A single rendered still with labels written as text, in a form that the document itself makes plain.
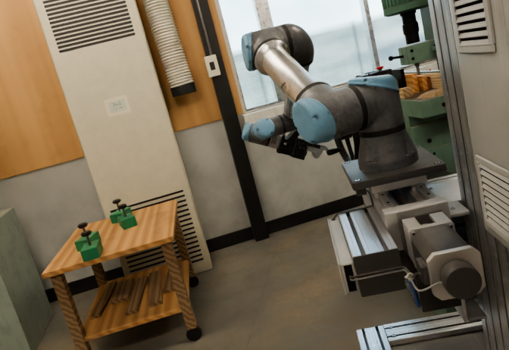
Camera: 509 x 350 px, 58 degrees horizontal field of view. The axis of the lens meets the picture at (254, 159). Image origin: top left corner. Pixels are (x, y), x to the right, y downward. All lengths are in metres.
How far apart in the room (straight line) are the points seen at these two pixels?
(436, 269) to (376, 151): 0.41
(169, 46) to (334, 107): 1.85
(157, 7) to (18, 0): 0.82
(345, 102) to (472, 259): 0.46
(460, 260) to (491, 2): 0.40
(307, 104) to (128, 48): 1.77
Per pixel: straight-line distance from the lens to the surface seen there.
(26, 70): 3.10
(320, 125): 1.07
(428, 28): 1.98
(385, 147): 1.16
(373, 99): 1.13
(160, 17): 2.83
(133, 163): 2.74
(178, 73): 2.80
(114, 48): 2.72
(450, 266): 0.83
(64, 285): 2.19
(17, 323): 2.72
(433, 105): 1.61
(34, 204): 3.20
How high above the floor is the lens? 1.14
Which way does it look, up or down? 11 degrees down
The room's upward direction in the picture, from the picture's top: 14 degrees counter-clockwise
